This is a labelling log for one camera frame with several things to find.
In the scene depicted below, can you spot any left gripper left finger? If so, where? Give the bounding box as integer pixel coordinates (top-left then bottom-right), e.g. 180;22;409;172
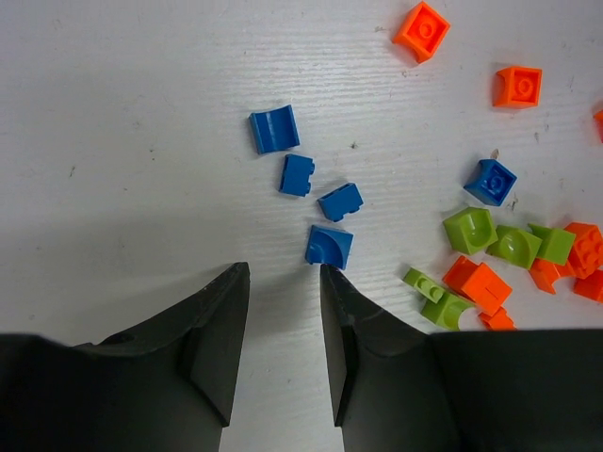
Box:
1;263;250;451

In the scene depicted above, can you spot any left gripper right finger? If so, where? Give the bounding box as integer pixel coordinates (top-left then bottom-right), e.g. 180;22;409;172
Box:
320;265;602;451

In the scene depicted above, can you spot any blue quarter-round lego brick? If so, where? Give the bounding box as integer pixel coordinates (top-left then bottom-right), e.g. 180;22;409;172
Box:
305;225;353;270

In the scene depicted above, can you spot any green arch lego brick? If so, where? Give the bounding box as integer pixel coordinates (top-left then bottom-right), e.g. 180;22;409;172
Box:
420;292;475;331

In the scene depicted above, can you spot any green small lego brick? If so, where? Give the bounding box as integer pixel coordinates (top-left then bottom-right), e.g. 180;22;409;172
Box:
402;267;446;304

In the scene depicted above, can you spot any large orange lego brick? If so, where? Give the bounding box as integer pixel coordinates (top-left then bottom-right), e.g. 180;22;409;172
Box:
443;256;513;316

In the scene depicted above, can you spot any green curved lego brick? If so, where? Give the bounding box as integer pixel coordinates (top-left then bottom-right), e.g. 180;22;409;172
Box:
443;207;498;255

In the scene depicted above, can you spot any green round-cut lego brick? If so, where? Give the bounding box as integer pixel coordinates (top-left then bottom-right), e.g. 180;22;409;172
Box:
485;225;543;269

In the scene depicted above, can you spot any blue square lego brick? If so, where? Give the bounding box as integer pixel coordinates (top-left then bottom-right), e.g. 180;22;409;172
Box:
464;159;517;207

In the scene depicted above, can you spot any orange two-by-two lego brick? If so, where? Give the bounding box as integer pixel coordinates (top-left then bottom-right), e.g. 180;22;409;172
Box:
564;222;602;279

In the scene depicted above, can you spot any blue small lego brick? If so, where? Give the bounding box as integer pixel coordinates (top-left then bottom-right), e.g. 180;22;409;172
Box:
279;153;315;197

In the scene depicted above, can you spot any blue curved lego brick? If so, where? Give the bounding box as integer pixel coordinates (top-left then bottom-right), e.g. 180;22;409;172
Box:
249;105;300;154

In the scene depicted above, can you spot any orange lego brick top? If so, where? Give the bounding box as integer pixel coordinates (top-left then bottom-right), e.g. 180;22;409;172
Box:
392;1;450;64

